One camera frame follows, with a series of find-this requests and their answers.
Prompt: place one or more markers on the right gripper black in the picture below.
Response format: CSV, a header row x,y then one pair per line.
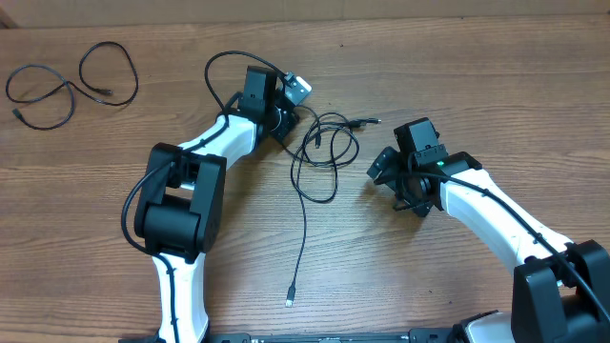
x,y
389,158

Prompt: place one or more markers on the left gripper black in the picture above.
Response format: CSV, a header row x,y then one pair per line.
x,y
290,118

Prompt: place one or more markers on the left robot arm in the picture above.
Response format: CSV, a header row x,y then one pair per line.
x,y
180,198

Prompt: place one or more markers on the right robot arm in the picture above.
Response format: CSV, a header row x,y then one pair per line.
x,y
560,290

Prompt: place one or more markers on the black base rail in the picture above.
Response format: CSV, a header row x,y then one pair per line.
x,y
329,338

